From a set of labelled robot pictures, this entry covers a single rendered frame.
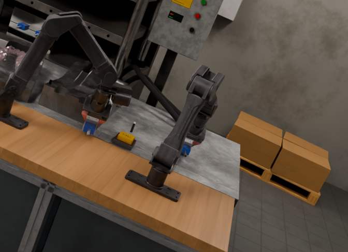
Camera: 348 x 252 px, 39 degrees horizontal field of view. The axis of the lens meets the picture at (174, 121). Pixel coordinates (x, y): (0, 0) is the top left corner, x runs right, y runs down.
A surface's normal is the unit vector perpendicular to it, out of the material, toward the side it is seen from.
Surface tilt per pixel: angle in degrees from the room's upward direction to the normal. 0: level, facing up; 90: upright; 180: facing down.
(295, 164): 90
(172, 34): 90
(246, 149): 90
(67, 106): 90
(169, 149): 73
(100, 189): 0
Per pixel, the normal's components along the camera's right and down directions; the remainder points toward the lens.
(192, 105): -0.18, -0.09
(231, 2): -0.18, 0.24
